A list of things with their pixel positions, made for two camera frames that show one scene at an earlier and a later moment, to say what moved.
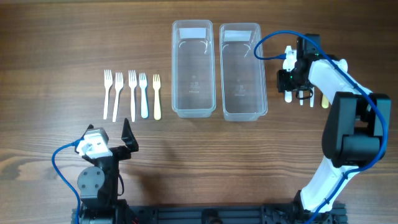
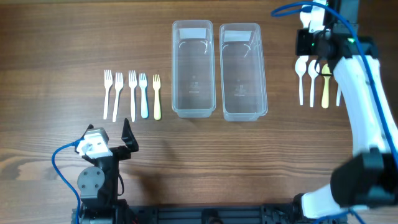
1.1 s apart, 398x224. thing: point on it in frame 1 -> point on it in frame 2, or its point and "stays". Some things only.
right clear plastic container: [242, 96] stays
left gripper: [124, 153] stays
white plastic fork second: [119, 86] stays
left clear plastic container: [193, 68] stays
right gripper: [283, 85] -> [301, 48]
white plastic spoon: [288, 96] -> [305, 17]
